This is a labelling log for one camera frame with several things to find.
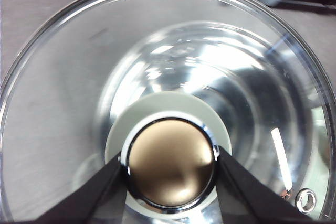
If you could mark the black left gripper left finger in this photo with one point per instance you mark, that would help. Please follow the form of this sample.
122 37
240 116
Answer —
89 202

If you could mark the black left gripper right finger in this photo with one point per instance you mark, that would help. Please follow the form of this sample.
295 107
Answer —
245 198

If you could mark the glass steamer lid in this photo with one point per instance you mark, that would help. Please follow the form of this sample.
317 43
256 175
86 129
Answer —
164 84

